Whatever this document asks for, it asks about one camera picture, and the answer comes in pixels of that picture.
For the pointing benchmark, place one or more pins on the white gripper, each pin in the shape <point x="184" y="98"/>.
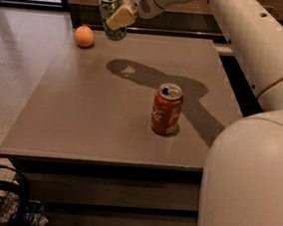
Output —
<point x="146" y="1"/>

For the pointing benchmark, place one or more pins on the green soda can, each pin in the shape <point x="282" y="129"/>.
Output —
<point x="107" y="8"/>

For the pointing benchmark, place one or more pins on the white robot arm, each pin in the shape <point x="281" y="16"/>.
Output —
<point x="242" y="179"/>

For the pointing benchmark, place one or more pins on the red soda can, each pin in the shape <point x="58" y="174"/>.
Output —
<point x="166" y="108"/>

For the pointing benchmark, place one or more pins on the orange fruit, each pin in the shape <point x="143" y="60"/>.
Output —
<point x="84" y="36"/>

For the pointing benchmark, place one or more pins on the grey drawer cabinet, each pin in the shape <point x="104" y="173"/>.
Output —
<point x="84" y="139"/>

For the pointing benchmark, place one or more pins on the metal rail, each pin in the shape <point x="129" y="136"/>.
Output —
<point x="139" y="30"/>

